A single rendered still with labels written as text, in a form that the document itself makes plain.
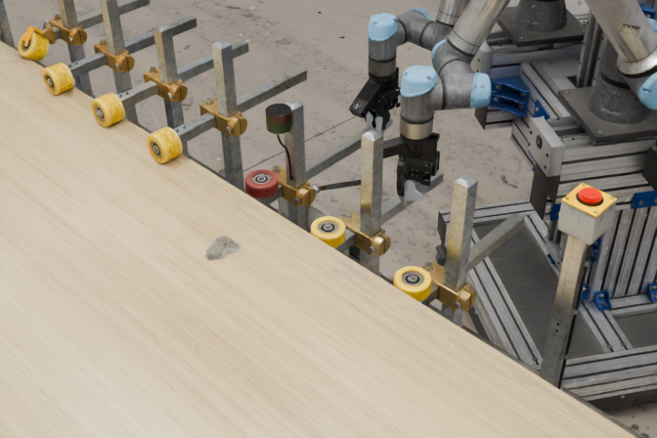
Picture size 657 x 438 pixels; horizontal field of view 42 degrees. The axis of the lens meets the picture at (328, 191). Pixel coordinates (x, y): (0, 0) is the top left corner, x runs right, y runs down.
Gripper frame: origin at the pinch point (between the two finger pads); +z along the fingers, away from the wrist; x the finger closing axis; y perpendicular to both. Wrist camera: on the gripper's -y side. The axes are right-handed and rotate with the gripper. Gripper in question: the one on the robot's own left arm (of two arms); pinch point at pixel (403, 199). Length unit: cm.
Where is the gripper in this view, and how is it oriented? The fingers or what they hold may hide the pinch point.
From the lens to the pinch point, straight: 203.9
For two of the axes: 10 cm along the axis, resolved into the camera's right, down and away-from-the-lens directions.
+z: 0.1, 8.0, 6.0
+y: 9.2, 2.2, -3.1
